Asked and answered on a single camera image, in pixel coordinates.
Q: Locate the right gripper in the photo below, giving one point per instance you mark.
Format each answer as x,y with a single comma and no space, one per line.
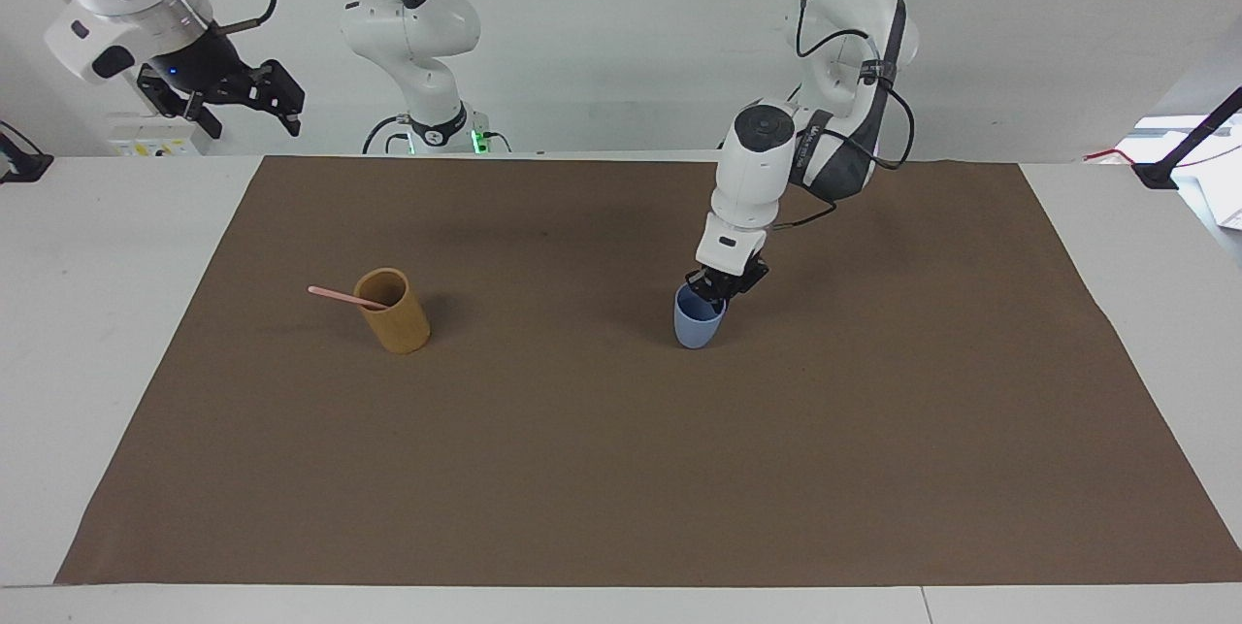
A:
199,59

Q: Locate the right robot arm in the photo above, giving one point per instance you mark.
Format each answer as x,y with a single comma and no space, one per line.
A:
412,32

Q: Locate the wooden cup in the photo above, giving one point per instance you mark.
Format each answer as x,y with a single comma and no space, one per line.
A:
396,321

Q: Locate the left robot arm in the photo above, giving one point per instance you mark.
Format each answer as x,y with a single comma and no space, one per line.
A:
757,168

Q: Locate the blue cup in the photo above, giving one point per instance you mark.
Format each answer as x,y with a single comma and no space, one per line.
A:
699,325

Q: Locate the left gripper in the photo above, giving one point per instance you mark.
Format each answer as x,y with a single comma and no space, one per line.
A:
728,271

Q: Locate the pink chopstick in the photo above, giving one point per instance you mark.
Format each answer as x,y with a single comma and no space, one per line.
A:
335,295

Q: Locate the black stand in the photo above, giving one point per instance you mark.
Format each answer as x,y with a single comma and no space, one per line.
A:
1189,144
21,161

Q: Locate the white socket box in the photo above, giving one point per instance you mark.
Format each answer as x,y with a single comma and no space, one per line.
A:
155,141

